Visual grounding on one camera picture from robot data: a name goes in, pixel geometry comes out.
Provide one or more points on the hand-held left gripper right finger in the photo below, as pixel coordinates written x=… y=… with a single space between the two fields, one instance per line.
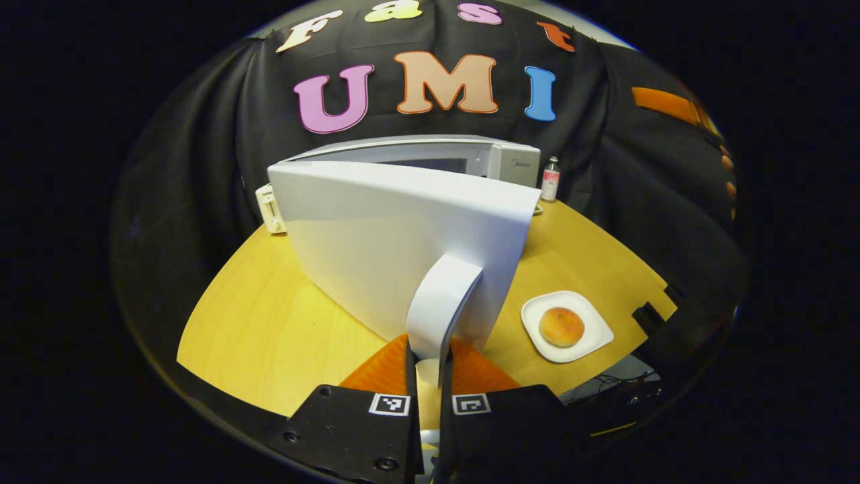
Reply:
x=497 y=437

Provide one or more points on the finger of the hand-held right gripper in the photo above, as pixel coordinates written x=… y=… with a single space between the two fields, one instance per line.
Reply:
x=665 y=102

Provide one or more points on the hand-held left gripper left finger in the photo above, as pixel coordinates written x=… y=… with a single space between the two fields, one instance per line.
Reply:
x=349 y=437

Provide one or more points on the round golden bread bun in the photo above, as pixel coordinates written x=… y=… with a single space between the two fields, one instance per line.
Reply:
x=562 y=327

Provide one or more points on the white microwave oven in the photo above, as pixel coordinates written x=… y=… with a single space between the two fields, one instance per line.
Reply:
x=383 y=249

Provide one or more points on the white square plate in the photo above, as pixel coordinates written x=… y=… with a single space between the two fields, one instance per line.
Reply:
x=591 y=336

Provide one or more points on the small clear bottle pink label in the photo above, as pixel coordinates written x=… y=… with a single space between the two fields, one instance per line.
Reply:
x=550 y=181

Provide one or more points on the white toaster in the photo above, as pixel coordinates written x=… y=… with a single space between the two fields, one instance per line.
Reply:
x=272 y=208

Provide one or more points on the black backdrop cloth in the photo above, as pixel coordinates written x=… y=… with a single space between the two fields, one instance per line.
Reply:
x=181 y=168

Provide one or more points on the black table edge bracket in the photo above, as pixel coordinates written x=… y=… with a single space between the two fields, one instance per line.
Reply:
x=674 y=294
x=648 y=317

